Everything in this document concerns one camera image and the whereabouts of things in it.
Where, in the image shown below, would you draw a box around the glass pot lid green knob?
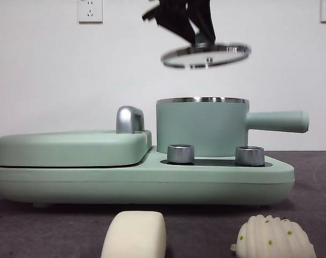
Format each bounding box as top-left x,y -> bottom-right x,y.
160,33 -> 252,70

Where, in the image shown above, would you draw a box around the plain white rectangular bun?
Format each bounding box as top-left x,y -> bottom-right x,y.
100,211 -> 167,258

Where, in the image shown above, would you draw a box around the ridged white bun green dots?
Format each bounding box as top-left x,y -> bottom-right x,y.
230,214 -> 317,258

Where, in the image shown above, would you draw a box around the silver control knob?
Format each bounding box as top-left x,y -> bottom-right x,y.
235,146 -> 265,166
167,144 -> 195,164

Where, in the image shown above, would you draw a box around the green breakfast machine base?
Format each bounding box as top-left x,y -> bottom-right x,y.
0,145 -> 295,209

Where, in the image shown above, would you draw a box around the green pot with handle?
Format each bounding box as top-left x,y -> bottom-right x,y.
155,96 -> 310,159

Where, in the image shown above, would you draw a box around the green grill lid silver handle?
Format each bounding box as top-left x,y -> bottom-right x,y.
0,106 -> 153,168

